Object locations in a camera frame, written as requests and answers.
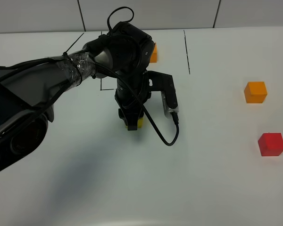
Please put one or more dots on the orange template block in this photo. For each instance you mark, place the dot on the orange template block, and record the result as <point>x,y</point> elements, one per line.
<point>154,55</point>

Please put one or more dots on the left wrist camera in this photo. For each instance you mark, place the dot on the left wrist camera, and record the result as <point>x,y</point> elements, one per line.
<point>165,84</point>

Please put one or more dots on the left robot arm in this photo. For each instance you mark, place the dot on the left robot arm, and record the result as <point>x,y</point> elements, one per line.
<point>28,90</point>

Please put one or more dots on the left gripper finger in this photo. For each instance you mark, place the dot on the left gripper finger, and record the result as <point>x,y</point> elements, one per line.
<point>121,116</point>
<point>133,117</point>

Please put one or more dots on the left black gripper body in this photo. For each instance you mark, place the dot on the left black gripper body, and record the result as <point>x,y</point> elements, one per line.
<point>132,92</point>

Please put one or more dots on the red block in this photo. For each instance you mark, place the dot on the red block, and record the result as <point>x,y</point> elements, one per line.
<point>271,144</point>

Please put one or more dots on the yellow block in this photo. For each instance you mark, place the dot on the yellow block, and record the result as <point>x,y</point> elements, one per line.
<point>137,126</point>

